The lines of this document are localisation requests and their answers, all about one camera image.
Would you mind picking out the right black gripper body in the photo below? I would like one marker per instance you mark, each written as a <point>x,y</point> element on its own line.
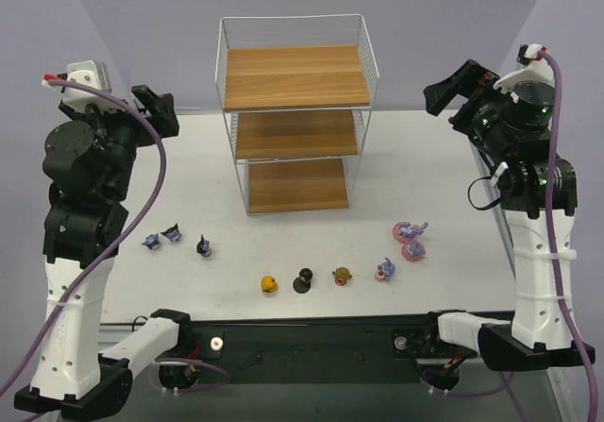
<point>467,106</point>

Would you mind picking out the purple black cat toy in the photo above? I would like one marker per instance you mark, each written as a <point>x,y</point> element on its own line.
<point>203,247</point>

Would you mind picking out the yellow haired doll toy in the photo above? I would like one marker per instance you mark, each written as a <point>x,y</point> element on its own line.
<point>269,285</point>

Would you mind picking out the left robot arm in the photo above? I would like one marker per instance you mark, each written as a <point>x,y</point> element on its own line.
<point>89,160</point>

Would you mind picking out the purple cat toy middle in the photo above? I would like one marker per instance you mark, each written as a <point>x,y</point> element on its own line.
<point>172,234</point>

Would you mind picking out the purple bunny pink donut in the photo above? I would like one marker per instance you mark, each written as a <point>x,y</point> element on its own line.
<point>406,231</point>
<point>413,251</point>

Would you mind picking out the small purple bunny toy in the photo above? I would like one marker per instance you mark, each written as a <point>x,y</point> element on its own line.
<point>385,271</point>

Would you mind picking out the purple bunny pink donut lower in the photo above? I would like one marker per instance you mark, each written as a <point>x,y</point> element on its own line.
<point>413,251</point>

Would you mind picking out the purple cat toy far left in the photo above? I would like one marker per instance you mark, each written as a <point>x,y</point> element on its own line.
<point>152,241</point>

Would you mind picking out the purple bunny pink donut upper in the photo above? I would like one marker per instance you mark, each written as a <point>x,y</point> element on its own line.
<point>406,231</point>

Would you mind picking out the blonde pink dress doll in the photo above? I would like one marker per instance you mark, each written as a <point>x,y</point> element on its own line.
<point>341,276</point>

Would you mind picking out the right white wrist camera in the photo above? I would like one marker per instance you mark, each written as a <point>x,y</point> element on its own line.
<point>531,67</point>

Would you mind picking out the white wire wooden shelf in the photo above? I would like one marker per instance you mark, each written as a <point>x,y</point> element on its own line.
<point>297,95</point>

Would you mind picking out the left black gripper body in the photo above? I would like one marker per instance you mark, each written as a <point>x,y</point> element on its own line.
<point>142,121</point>

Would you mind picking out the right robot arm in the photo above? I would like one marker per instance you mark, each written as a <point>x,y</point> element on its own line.
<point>507,120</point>

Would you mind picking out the black haired doll toy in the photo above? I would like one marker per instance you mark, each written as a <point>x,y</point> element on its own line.
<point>302,282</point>

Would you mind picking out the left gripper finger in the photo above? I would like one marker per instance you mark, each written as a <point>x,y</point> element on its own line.
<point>165,120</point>
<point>148,102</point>

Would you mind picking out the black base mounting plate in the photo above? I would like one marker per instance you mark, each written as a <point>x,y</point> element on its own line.
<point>386,349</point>

